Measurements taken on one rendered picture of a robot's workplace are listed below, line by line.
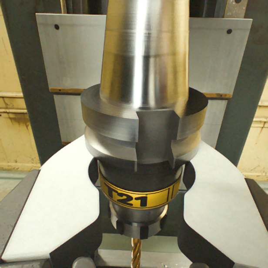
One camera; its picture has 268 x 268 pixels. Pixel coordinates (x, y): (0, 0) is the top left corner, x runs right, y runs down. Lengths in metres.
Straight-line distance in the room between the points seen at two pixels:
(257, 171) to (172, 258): 0.88
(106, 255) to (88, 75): 0.45
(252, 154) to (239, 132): 0.57
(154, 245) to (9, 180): 0.89
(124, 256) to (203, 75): 0.49
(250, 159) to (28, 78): 1.11
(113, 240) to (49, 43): 0.75
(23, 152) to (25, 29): 0.80
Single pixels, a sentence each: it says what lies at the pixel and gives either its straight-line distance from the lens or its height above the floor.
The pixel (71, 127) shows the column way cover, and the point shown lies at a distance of 0.61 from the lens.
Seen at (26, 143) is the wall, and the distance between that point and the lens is 1.24.
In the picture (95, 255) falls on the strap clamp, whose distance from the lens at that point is 0.54.
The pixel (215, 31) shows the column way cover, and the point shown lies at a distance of 0.53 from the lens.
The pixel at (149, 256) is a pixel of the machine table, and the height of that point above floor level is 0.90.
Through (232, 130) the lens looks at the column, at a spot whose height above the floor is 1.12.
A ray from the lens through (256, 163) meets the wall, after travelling 1.30.
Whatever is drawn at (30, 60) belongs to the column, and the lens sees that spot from 0.63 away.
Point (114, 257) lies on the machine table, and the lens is 0.58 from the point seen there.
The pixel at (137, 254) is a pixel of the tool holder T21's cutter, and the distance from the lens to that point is 0.19.
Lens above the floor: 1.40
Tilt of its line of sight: 29 degrees down
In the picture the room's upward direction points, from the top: 2 degrees clockwise
